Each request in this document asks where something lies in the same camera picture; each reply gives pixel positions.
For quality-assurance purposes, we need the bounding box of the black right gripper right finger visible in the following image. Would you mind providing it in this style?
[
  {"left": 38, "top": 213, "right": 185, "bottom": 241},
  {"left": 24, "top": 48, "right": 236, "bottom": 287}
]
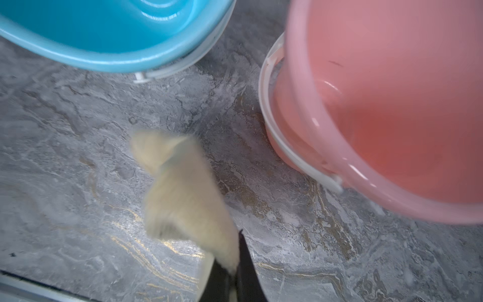
[{"left": 236, "top": 230, "right": 268, "bottom": 302}]

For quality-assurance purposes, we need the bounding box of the teal plastic bucket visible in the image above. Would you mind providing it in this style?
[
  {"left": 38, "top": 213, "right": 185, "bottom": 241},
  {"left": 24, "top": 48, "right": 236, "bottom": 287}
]
[{"left": 1, "top": 1, "right": 236, "bottom": 83}]

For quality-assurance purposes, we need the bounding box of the pink plastic bucket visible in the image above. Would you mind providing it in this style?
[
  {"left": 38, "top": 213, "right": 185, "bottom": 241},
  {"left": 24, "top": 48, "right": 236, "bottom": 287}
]
[{"left": 259, "top": 1, "right": 482, "bottom": 225}]

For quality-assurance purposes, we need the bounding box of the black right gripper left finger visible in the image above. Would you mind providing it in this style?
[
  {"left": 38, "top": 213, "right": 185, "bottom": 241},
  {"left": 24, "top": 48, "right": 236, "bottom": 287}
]
[{"left": 199, "top": 258, "right": 236, "bottom": 302}]

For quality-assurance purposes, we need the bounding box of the yellow cleaning cloth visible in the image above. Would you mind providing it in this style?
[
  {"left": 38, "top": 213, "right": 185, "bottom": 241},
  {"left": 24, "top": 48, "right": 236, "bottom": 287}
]
[{"left": 130, "top": 130, "right": 240, "bottom": 274}]

